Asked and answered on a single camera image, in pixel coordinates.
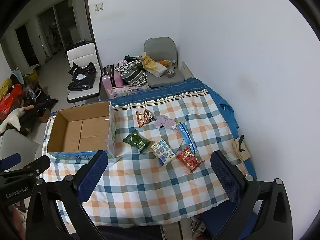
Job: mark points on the wall light switch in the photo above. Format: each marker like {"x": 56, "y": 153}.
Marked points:
{"x": 98, "y": 7}

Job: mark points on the yellow plastic bag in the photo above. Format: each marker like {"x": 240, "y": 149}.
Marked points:
{"x": 148, "y": 61}

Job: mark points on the clear plastic bag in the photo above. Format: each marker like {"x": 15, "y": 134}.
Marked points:
{"x": 33, "y": 92}

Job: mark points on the pink floral package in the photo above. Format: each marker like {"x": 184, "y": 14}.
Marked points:
{"x": 125, "y": 91}

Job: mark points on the purple sock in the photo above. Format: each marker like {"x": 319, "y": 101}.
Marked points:
{"x": 165, "y": 122}

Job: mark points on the brown snack packet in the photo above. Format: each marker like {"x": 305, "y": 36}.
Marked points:
{"x": 143, "y": 117}

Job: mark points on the black plastic bag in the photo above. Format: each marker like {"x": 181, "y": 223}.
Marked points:
{"x": 82, "y": 78}

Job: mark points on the white goose plush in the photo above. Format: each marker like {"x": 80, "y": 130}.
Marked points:
{"x": 13, "y": 118}

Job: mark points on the red snack packet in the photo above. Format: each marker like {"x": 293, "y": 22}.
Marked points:
{"x": 190, "y": 160}

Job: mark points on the white tissue pack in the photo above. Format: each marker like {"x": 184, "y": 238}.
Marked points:
{"x": 162, "y": 152}

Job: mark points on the yellow cloth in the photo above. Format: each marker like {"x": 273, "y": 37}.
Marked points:
{"x": 5, "y": 86}

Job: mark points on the white board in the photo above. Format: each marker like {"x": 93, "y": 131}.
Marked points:
{"x": 186, "y": 68}

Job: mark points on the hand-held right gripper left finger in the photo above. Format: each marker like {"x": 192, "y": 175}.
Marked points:
{"x": 91, "y": 178}

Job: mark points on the beige tote bag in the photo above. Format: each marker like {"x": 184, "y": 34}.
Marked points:
{"x": 243, "y": 152}

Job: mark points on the small brown cardboard box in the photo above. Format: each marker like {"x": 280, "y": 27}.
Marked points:
{"x": 45, "y": 116}

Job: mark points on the red plastic bag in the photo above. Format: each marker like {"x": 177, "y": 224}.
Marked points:
{"x": 10, "y": 100}

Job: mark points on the patterned tote bag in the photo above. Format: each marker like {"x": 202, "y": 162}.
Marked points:
{"x": 132, "y": 76}

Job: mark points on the checked bed sheet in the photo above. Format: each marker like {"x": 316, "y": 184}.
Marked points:
{"x": 150, "y": 192}

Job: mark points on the light blue cloth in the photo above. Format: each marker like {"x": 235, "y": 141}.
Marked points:
{"x": 17, "y": 76}

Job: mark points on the grey shell chair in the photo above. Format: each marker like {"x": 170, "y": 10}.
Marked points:
{"x": 15, "y": 145}

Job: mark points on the white power strip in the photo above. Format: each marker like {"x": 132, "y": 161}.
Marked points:
{"x": 197, "y": 226}

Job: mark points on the pink suitcase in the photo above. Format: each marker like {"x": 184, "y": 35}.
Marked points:
{"x": 110, "y": 82}

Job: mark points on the dark green cloth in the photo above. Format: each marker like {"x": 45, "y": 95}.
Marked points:
{"x": 131, "y": 58}

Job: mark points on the grey padded chair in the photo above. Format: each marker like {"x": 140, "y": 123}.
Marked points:
{"x": 160, "y": 46}

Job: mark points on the green snack packet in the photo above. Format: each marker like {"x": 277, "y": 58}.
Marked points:
{"x": 136, "y": 141}

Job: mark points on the yellow box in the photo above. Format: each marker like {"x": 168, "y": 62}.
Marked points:
{"x": 32, "y": 75}

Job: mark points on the white tissue package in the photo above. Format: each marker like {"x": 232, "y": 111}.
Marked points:
{"x": 157, "y": 71}

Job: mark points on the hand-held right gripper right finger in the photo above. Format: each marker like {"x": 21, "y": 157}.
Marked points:
{"x": 225, "y": 177}

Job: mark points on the white leather chair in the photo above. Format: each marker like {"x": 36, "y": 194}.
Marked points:
{"x": 81, "y": 52}

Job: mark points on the tape roll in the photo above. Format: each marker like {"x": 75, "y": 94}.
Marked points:
{"x": 170, "y": 72}

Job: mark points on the long blue packet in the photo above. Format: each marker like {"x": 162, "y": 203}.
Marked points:
{"x": 186, "y": 136}

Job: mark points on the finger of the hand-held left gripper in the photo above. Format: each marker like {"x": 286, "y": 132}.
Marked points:
{"x": 30, "y": 167}
{"x": 10, "y": 160}

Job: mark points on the orange packet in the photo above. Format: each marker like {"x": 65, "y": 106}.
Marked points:
{"x": 163, "y": 62}

